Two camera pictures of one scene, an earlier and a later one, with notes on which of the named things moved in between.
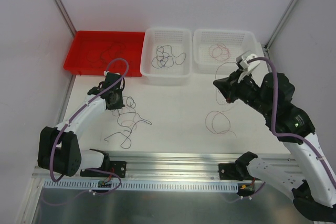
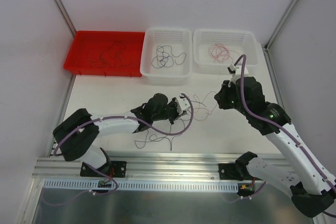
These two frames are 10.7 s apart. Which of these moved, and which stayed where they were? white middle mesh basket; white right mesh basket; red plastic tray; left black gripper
Moved: left black gripper
Stayed: red plastic tray; white middle mesh basket; white right mesh basket
